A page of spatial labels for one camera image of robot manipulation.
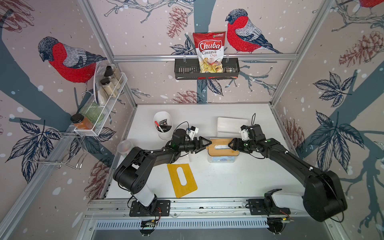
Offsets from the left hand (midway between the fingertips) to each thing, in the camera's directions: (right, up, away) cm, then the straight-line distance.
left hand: (211, 143), depth 81 cm
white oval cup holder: (-29, +12, +17) cm, 36 cm away
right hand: (+13, -1, +5) cm, 14 cm away
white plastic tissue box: (+17, +9, +26) cm, 32 cm away
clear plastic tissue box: (-1, -9, +5) cm, 10 cm away
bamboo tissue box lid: (+1, -5, +1) cm, 5 cm away
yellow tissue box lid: (-17, -25, -2) cm, 30 cm away
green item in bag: (-59, +18, -11) cm, 62 cm away
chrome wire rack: (-60, +2, -24) cm, 65 cm away
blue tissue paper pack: (+7, -10, +5) cm, 13 cm away
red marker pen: (-33, +9, +15) cm, 37 cm away
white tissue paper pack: (-16, -10, +2) cm, 19 cm away
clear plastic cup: (-53, -4, +9) cm, 53 cm away
